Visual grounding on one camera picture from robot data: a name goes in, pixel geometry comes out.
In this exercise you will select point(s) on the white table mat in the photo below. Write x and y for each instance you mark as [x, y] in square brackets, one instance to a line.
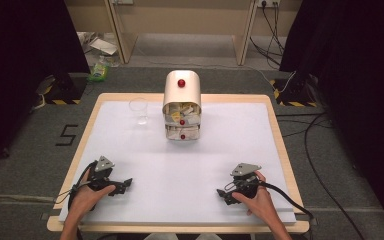
[180, 166]

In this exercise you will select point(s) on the white cabinet with red knob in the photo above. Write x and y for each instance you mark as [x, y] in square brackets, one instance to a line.
[182, 90]

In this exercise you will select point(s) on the pile of tea sachets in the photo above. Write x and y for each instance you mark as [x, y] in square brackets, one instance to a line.
[180, 111]

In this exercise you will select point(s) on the white drawer with red knob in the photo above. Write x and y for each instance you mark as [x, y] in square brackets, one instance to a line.
[182, 133]
[182, 117]

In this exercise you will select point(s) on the black stand base striped tape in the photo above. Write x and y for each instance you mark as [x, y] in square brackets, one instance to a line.
[65, 91]
[295, 91]

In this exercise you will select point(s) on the beige wooden desk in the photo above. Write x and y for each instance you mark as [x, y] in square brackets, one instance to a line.
[186, 16]

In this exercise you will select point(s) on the green packet on floor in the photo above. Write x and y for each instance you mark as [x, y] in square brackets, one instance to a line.
[98, 71]

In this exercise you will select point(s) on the clear glass cup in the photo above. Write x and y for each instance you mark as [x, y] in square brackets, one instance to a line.
[139, 110]

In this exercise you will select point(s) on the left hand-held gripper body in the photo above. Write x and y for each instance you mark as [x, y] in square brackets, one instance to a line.
[102, 173]

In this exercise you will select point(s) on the white wall socket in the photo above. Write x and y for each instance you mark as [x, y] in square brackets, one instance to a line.
[268, 2]

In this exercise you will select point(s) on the pile of white papers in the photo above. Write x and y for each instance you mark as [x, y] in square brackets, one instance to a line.
[101, 45]

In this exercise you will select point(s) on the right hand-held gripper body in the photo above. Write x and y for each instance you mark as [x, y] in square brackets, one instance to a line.
[246, 181]

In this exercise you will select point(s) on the person's right hand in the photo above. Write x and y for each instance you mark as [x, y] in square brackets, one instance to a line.
[261, 203]

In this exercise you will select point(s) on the black curtain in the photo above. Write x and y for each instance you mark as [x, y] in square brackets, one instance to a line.
[20, 66]
[360, 83]

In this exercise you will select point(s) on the person's left hand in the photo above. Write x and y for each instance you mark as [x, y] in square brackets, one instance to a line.
[86, 200]

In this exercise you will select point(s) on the wooden table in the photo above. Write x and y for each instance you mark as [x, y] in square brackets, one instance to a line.
[80, 140]

